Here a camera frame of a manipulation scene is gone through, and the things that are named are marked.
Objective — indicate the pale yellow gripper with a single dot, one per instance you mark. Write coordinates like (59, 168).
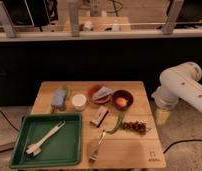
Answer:
(162, 116)

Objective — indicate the dark purple grape bunch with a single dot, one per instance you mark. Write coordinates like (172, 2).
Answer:
(139, 127)

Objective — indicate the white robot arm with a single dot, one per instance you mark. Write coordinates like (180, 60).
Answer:
(178, 82)

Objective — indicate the white paper cup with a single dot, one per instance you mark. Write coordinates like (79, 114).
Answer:
(79, 101)

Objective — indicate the green chili pepper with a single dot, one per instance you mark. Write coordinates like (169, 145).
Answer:
(118, 123)

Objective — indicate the orange fruit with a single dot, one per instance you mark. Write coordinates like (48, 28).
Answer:
(121, 102)

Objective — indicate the dark brown bowl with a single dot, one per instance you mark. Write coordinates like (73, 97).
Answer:
(125, 94)

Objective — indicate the wooden table board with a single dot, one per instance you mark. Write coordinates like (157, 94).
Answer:
(122, 149)

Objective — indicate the small wooden block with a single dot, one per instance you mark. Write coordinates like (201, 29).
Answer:
(99, 116)

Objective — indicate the grey folded cloth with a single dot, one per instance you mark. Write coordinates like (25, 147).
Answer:
(102, 92)

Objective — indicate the orange red plate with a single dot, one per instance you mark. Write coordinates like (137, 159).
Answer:
(94, 89)

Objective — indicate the metal fork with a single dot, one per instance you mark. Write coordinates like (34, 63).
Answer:
(94, 154)

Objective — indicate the green leafy vegetable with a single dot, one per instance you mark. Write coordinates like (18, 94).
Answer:
(65, 92)

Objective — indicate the green plastic tray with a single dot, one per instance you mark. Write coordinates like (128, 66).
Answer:
(63, 148)

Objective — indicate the metal frame rail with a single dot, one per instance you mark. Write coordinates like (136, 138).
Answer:
(45, 20)

